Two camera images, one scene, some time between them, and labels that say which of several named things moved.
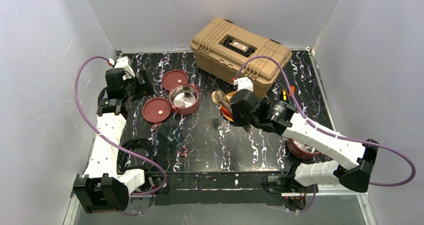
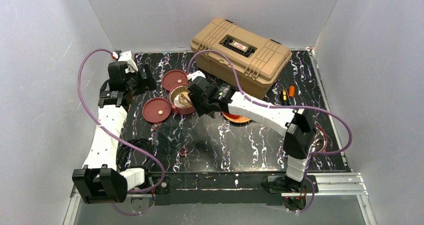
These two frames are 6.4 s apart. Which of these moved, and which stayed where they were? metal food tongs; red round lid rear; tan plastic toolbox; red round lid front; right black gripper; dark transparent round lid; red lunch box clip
Moved: right black gripper; metal food tongs
Stayed: tan plastic toolbox; dark transparent round lid; red round lid rear; red round lid front; red lunch box clip
